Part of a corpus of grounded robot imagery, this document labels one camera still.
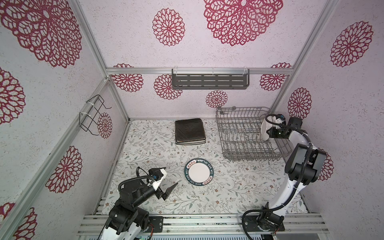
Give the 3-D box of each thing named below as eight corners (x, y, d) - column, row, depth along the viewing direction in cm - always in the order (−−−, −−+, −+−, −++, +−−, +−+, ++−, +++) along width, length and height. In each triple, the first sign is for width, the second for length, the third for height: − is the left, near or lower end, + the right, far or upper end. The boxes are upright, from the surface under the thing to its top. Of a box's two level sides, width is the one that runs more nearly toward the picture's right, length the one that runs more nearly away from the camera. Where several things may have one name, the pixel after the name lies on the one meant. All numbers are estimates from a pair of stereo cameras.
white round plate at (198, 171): (184, 185, 89) (183, 183, 86) (184, 160, 99) (184, 157, 97) (214, 185, 89) (214, 183, 86) (211, 159, 99) (212, 157, 97)
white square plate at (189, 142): (176, 144, 107) (175, 142, 105) (176, 143, 108) (175, 141, 105) (205, 144, 107) (205, 142, 105) (205, 143, 108) (205, 141, 105)
